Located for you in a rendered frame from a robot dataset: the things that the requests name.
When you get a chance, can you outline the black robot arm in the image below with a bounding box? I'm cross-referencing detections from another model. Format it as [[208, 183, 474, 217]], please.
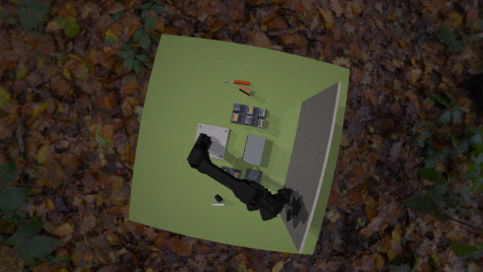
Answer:
[[187, 133, 285, 221]]

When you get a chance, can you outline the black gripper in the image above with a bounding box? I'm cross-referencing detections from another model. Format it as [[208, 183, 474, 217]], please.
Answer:
[[247, 188, 290, 211]]

